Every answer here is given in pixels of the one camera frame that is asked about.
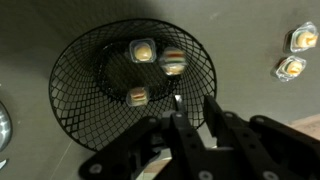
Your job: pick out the packaged burger candy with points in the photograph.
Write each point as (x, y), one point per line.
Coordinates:
(143, 50)
(288, 68)
(173, 61)
(302, 38)
(138, 96)

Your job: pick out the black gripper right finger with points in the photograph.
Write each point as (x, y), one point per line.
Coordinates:
(223, 125)

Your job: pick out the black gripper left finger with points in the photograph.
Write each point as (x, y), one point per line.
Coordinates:
(187, 135)

